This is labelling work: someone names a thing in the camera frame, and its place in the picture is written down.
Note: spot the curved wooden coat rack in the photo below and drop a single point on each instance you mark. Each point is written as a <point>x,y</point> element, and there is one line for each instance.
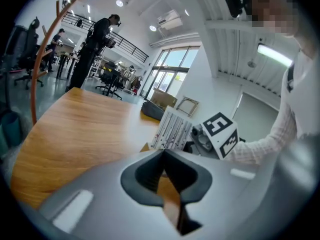
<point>37,66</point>

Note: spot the black office chair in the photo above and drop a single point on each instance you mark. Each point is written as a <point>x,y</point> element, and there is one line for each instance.
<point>110,81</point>
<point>30,49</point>

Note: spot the fluorescent tube ceiling light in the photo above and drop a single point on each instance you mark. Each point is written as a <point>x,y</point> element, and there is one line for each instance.
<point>275,54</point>

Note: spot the white ceiling air conditioner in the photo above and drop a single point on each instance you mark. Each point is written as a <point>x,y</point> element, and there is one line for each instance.
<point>170,21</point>

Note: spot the black head-worn camera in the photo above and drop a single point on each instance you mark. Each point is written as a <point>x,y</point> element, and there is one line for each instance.
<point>233,5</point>

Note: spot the grey backpack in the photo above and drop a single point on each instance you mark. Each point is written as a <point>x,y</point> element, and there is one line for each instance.
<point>152,111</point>

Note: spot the person's right forearm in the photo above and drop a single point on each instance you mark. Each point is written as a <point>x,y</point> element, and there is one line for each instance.
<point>265,141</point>

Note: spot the person's torso white sweater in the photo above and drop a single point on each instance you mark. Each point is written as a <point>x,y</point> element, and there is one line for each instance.
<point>302,99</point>

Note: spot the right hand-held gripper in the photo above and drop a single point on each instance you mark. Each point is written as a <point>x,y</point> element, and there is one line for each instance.
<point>220,134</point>

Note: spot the black metal railing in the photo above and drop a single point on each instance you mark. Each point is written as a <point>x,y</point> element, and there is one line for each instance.
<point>125,44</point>

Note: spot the round ceiling light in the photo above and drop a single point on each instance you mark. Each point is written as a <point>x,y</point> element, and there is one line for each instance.
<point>119,3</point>
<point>152,28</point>

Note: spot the person's head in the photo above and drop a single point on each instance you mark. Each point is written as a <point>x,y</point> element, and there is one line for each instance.
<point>272,9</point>

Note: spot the glass sliding door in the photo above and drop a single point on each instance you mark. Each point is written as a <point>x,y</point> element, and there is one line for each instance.
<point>170,71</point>

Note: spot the wooden desk black legs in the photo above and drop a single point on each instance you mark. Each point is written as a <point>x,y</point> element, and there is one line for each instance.
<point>65,64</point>

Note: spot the teal waste bin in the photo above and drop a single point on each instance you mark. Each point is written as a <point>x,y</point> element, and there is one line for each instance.
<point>10,131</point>

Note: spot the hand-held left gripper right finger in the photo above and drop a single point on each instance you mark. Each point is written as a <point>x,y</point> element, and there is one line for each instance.
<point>220,189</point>

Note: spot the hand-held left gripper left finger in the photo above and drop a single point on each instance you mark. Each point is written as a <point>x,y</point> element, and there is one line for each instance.
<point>105,191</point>

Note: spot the wooden canvas stretcher frame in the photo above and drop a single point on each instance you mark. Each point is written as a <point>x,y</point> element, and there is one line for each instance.
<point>187,106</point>

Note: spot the large cardboard box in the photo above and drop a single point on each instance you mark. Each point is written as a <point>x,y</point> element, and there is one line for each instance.
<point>163,99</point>

